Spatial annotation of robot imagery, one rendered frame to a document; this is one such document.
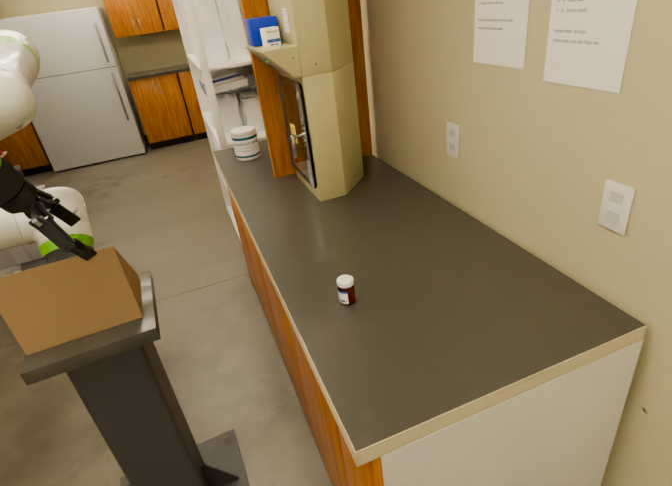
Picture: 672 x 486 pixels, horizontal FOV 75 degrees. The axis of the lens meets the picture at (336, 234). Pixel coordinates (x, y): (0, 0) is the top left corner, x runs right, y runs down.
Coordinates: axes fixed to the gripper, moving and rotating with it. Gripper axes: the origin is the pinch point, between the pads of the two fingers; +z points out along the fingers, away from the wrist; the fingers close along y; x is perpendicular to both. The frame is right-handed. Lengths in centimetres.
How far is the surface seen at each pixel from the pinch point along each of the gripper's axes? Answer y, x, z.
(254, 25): -51, 79, 13
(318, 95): -22, 80, 30
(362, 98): -43, 108, 67
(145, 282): -4.1, -2.5, 31.6
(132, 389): 18.6, -22.6, 39.0
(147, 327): 17.5, -4.3, 22.1
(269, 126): -53, 66, 55
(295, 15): -32, 87, 7
